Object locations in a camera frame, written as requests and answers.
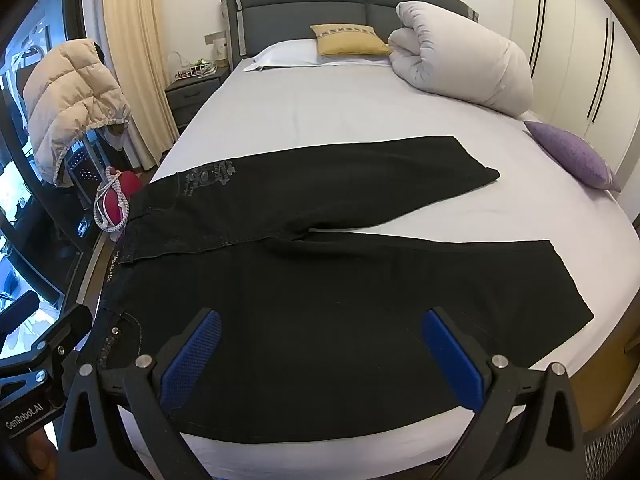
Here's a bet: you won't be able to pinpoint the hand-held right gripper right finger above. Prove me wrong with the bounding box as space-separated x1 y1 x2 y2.
421 306 586 480

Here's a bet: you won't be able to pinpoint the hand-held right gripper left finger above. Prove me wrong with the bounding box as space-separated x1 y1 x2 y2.
59 307 223 480

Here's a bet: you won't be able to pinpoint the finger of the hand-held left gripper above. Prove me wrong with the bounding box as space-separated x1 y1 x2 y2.
0 304 94 372

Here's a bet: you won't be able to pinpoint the black pants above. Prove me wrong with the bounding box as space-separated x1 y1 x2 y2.
85 135 595 445

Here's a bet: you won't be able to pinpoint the person's left hand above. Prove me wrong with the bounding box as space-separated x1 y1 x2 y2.
20 430 57 480

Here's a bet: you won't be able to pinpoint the large glass window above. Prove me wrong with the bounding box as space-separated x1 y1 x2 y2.
0 0 108 361

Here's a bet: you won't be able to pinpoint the beige puffer jacket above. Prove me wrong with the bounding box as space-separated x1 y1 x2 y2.
22 38 132 186

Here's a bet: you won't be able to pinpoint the purple cushion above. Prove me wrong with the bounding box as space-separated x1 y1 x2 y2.
523 120 622 192

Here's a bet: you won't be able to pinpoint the dark grey nightstand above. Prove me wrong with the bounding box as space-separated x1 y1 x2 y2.
165 67 232 133

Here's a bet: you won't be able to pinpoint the bed with grey sheet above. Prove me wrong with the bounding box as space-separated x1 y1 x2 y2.
100 52 640 480

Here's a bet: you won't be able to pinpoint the cream curtain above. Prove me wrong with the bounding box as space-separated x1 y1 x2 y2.
102 0 181 171

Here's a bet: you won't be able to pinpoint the rolled white duvet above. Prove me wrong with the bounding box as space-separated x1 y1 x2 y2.
387 1 535 115

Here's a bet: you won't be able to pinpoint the white pillow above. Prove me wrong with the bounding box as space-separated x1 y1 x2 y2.
243 39 393 72

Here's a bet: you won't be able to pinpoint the yellow cushion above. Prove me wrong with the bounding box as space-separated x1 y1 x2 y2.
310 24 393 57

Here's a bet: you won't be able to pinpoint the white wardrobe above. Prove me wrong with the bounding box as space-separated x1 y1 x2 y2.
510 0 640 201

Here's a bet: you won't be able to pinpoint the grey padded headboard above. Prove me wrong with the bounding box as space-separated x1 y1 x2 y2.
220 0 481 73

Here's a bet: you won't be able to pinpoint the red bag with white cord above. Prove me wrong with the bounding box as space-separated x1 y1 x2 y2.
94 166 143 233

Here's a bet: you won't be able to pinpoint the white wire basket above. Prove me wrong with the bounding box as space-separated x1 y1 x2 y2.
172 52 218 81

